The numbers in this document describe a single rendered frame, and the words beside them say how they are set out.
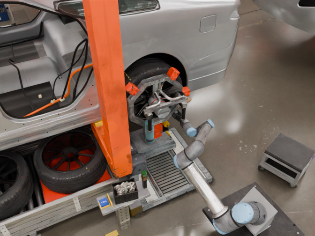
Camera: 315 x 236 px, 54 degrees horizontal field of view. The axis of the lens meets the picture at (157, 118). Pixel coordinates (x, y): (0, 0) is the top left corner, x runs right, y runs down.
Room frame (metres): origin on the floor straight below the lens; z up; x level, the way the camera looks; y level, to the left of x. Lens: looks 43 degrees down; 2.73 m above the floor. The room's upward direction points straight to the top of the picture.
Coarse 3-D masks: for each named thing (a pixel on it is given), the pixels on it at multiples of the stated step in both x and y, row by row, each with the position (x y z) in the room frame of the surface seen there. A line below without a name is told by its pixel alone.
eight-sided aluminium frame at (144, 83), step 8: (144, 80) 2.23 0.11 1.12; (152, 80) 2.23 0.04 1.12; (160, 80) 2.25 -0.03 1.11; (168, 80) 2.28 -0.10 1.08; (144, 88) 2.18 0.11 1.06; (128, 96) 2.17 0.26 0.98; (136, 96) 2.14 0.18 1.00; (176, 96) 2.37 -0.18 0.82; (128, 104) 2.15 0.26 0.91; (176, 104) 2.34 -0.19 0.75; (128, 112) 2.15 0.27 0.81; (136, 120) 2.14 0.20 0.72; (144, 120) 2.23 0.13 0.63; (160, 120) 2.25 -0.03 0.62
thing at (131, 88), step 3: (129, 84) 2.16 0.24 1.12; (132, 84) 2.17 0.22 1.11; (126, 87) 2.16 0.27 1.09; (129, 87) 2.14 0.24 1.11; (132, 87) 2.13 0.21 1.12; (135, 87) 2.16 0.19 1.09; (129, 90) 2.11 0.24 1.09; (132, 90) 2.12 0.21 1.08; (135, 90) 2.14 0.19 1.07; (138, 90) 2.15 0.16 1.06; (132, 93) 2.12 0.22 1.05; (135, 93) 2.14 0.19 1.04
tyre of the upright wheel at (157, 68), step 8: (136, 64) 2.40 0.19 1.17; (144, 64) 2.39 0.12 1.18; (152, 64) 2.39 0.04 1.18; (160, 64) 2.42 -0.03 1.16; (168, 64) 2.54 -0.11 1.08; (128, 72) 2.34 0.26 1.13; (136, 72) 2.30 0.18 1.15; (144, 72) 2.28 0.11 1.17; (152, 72) 2.30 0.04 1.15; (160, 72) 2.34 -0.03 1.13; (128, 80) 2.25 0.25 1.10; (136, 80) 2.23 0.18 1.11; (176, 80) 2.41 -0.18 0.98; (128, 120) 2.19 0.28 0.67
